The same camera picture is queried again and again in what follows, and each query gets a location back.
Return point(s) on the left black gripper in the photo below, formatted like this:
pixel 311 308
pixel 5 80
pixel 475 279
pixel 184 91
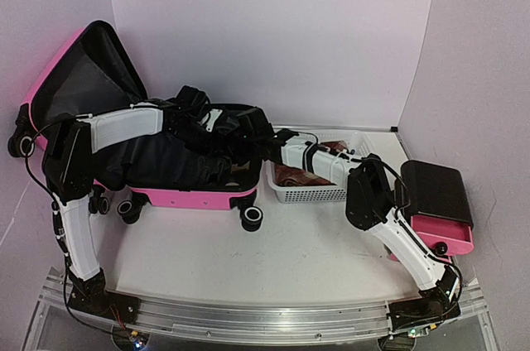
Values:
pixel 214 146

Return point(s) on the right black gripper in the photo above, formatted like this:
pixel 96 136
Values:
pixel 243 160

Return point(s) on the pink hard-shell suitcase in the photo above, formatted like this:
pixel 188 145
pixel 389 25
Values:
pixel 92 71

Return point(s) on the red plaid cloth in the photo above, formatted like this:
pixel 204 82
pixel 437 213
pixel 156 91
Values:
pixel 286 176

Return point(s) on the white perforated plastic basket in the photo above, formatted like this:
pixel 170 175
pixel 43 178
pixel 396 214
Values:
pixel 356 142

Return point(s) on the black dotted cloth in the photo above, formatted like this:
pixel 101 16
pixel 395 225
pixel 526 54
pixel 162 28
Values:
pixel 162 162

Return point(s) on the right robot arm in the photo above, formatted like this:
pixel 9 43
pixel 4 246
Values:
pixel 370 205

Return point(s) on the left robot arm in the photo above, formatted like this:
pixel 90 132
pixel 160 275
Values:
pixel 83 160

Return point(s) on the black and pink drawer organizer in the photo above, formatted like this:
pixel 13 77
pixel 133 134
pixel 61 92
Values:
pixel 436 207

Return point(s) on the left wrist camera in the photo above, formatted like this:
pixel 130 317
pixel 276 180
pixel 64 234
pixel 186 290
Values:
pixel 209 120

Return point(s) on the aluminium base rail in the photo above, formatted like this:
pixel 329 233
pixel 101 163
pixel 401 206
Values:
pixel 298 325

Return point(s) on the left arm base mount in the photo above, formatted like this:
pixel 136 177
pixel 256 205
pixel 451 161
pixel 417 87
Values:
pixel 120 307

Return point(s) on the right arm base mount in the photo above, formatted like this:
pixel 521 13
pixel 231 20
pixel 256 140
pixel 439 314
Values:
pixel 419 313

